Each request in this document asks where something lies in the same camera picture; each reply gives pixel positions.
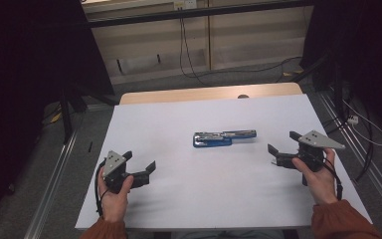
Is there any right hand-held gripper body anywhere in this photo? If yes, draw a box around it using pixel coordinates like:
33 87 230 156
296 129 346 173

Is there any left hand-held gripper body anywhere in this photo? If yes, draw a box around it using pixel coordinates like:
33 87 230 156
100 149 134 195

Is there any blue stapler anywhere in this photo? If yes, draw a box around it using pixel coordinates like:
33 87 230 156
192 128 258 149

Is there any person's left hand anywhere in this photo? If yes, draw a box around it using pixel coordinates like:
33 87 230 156
96 174 135 223

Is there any person's right hand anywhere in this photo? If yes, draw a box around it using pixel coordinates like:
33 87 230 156
290 147 340 206

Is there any black metal stand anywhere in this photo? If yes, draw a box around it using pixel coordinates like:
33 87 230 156
59 83 120 144
291 53 350 124

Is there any white table cover sheet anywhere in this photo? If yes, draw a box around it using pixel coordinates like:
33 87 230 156
74 94 373 231

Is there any black curtain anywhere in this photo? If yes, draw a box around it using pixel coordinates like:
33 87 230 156
0 0 115 230
302 0 382 140

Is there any left hand-held gripper black cable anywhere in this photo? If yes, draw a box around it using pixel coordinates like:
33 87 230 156
94 159 109 217

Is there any hand-held gripper black cable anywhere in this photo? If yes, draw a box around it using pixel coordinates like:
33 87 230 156
94 159 109 217
322 158 344 201

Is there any right hand-held gripper black cable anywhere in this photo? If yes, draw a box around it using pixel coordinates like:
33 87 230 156
322 158 344 201

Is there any white floor cable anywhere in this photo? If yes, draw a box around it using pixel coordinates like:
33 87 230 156
342 99 382 148

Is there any aluminium floor rail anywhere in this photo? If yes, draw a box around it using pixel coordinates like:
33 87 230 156
314 91 382 217
23 128 81 239

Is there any black horizontal rail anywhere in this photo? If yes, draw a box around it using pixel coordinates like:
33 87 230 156
85 0 314 29

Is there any white wall socket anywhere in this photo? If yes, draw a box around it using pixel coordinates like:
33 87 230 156
173 0 198 10

